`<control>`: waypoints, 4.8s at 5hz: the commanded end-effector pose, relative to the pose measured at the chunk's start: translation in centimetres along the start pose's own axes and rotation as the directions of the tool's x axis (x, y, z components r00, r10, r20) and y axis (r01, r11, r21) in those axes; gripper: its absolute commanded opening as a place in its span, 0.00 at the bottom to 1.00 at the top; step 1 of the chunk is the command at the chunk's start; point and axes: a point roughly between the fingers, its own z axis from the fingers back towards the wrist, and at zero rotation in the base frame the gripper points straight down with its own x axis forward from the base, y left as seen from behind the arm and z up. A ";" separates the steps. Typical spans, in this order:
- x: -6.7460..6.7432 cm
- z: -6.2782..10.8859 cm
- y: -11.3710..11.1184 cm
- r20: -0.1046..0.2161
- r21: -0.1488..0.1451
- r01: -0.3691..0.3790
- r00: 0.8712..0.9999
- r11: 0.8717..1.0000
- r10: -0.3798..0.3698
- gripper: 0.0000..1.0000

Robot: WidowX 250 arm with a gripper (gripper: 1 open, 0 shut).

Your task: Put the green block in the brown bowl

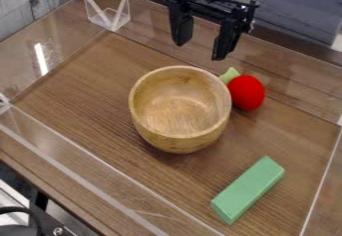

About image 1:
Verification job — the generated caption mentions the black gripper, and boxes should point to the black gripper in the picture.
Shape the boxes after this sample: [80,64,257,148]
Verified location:
[166,0,261,61]

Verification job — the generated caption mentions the green rectangular block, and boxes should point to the green rectangular block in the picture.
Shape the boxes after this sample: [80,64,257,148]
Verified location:
[210,156,285,225]

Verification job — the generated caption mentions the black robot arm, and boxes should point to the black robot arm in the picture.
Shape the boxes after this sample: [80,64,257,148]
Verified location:
[166,0,261,61]

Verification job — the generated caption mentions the brown wooden bowl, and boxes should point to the brown wooden bowl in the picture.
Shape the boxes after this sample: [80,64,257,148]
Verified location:
[128,65,233,154]

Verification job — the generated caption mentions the small light green piece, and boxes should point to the small light green piece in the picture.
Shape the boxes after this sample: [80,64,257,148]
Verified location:
[219,67,241,84]

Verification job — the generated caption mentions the red plush ball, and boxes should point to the red plush ball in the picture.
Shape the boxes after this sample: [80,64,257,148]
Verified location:
[227,75,266,111]

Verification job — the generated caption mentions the clear acrylic corner bracket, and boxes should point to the clear acrylic corner bracket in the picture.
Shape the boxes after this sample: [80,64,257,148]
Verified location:
[84,0,131,32]

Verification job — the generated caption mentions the clear acrylic tray wall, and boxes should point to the clear acrylic tray wall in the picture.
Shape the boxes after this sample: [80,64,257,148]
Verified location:
[0,0,342,236]

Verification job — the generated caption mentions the black table leg bracket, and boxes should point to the black table leg bracket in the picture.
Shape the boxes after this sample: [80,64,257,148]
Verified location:
[30,190,86,236]

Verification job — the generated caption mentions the black cable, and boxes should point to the black cable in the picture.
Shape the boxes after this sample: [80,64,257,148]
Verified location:
[0,206,42,236]

